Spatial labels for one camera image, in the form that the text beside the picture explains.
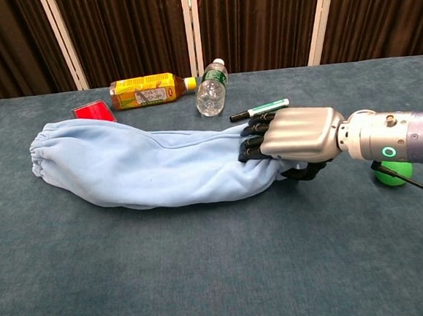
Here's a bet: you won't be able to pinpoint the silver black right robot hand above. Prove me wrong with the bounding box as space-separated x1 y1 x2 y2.
234 103 350 186

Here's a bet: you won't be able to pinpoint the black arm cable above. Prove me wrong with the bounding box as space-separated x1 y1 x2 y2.
371 158 423 207

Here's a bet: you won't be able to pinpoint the light blue pants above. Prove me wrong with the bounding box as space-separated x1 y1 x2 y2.
28 101 310 220

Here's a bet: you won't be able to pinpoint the teal felt table cover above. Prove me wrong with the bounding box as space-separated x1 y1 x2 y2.
0 54 423 316

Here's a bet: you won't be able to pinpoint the green ball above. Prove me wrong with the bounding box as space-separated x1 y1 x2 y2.
372 160 415 189

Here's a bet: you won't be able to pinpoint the clear plastic water bottle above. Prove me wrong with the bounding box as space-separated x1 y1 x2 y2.
192 57 232 119

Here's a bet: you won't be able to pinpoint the black curtain screen panel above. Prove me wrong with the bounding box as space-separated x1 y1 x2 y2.
187 0 328 78
303 0 423 67
0 0 90 103
54 0 199 92

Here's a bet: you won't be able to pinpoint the yellow label tea bottle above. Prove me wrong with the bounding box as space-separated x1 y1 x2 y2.
108 70 199 112

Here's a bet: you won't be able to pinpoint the green white marker pen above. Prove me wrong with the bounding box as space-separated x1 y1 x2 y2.
228 98 291 123

